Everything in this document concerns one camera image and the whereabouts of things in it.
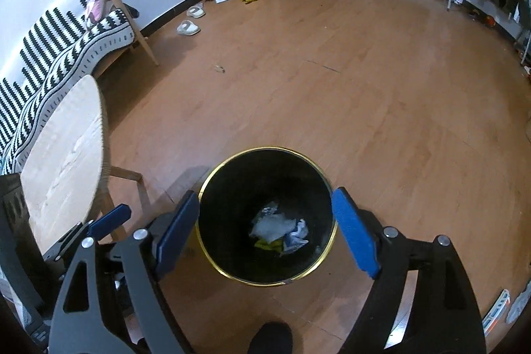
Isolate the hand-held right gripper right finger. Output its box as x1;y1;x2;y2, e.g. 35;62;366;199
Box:
331;187;487;354

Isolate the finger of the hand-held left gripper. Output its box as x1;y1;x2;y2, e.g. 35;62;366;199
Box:
41;204;132;261

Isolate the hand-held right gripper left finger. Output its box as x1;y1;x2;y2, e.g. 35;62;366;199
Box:
49;190;202;354

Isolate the black trash bin gold rim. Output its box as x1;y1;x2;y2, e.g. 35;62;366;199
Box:
195;147;338;288

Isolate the blue white wrapper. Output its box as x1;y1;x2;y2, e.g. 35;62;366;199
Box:
282;218;310;255

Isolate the light wooden table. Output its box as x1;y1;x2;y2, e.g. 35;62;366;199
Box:
20;74;146;245

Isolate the white crumpled tissue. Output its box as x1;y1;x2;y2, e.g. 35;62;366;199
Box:
249;201;299;243

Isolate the yellow green wrapper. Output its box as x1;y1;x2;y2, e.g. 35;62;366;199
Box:
254;239;285;253

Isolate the person's dark shoe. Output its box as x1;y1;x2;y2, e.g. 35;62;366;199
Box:
247;321;293;354

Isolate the white orange box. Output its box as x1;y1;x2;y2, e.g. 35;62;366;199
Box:
481;288;511;336

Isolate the white plastic bag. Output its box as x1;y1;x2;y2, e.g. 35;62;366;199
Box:
505;283;531;325

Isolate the black white patterned sofa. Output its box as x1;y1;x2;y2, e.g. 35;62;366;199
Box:
0;0;137;176

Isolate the pair of white shoes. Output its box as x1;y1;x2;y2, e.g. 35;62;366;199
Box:
176;20;201;36

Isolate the pink clothing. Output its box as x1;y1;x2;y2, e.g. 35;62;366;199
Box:
85;0;111;29

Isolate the wooden frame sofa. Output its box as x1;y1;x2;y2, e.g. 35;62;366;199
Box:
93;0;160;81

